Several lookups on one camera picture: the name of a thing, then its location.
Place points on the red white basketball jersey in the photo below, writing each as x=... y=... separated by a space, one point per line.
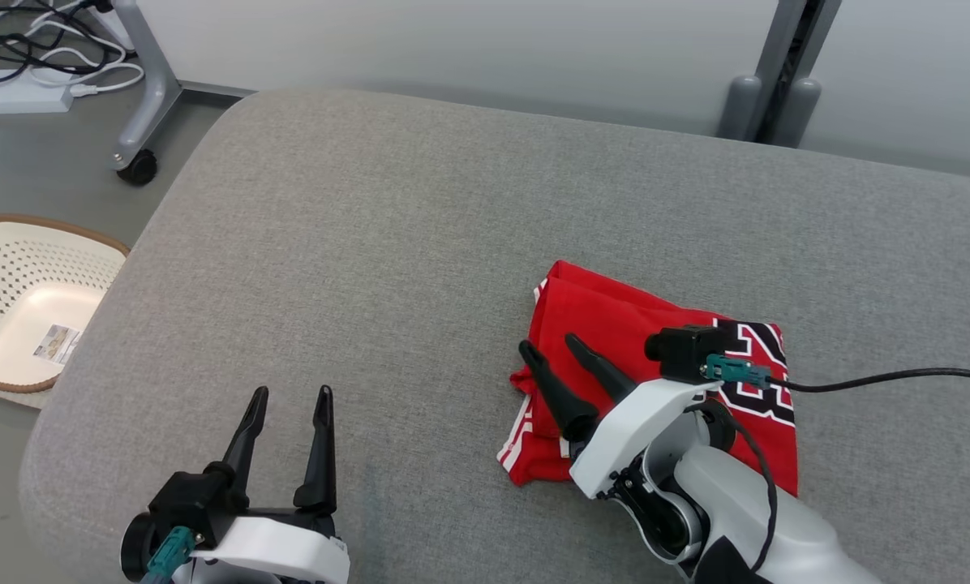
x=598 y=316

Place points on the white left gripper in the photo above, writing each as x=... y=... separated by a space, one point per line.
x=282 y=547

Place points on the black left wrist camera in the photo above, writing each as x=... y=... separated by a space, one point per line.
x=189 y=499

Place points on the cream perforated laundry basket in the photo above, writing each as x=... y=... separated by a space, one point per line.
x=15 y=268

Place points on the grey desk leg with caster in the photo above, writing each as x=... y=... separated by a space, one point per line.
x=152 y=89

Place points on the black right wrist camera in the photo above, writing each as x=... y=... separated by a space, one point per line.
x=684 y=353

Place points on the paper label sticker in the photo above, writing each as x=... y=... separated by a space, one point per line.
x=57 y=344

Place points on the grey partition post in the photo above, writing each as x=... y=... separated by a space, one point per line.
x=777 y=89

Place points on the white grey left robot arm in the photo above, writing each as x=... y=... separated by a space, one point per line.
x=225 y=574

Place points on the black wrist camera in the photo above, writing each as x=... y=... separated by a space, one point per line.
x=684 y=353
x=189 y=499

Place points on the white power strip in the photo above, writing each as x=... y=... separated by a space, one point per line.
x=15 y=99

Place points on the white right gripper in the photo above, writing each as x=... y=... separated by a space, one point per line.
x=627 y=426

